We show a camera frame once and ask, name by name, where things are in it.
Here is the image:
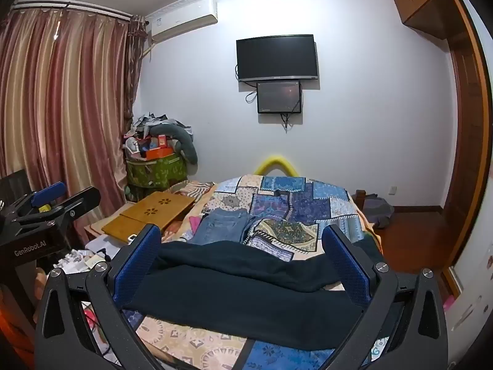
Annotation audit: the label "grey tube pillow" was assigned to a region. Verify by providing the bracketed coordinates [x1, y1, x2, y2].
[148, 123, 199, 165]

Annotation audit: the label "striped cloth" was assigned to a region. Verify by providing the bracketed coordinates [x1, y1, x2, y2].
[173, 181, 215, 202]

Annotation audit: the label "wooden overhead cabinet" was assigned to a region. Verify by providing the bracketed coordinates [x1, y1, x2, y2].
[390, 0, 465, 40]

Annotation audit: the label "folded blue jeans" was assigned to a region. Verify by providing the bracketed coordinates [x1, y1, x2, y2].
[189, 207, 255, 246]

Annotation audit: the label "striped pink curtain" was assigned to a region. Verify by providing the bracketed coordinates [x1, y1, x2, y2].
[0, 8, 146, 218]

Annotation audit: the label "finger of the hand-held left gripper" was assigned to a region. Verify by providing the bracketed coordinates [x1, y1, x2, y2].
[17, 187, 101, 232]
[8, 182, 67, 222]

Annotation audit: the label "green storage bag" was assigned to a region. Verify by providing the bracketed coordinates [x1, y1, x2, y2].
[126, 153, 189, 202]

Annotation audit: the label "patchwork printed blanket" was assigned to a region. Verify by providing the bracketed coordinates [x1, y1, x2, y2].
[131, 175, 384, 370]

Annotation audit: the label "grey bag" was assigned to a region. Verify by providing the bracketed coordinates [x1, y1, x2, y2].
[362, 196, 396, 229]

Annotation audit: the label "large black wall television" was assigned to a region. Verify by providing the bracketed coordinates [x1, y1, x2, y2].
[236, 35, 320, 83]

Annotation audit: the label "pile of clothes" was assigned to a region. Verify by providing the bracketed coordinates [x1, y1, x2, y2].
[131, 113, 193, 136]

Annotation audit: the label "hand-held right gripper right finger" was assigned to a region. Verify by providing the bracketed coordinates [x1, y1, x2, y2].
[321, 224, 449, 370]

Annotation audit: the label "small black wall monitor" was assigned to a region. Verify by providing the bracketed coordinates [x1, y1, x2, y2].
[256, 81, 303, 115]

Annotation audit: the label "white door with stickers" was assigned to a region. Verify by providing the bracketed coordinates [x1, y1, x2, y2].
[443, 185, 493, 370]

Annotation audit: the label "dark teal pants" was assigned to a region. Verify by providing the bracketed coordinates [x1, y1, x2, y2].
[121, 235, 383, 352]

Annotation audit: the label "white air conditioner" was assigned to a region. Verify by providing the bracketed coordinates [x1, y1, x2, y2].
[149, 0, 218, 43]

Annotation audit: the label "orange box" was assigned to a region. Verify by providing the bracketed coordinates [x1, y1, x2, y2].
[145, 146, 176, 161]

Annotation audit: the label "wooden lap desk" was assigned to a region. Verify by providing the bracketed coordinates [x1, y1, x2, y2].
[101, 191, 196, 245]

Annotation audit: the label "curtain rail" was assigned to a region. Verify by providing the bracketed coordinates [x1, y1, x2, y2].
[10, 2, 150, 23]

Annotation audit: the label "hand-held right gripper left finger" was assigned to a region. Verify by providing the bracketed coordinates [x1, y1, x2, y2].
[34, 224, 170, 370]

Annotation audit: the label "yellow foam noodle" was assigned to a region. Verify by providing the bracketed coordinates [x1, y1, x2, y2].
[253, 155, 300, 178]

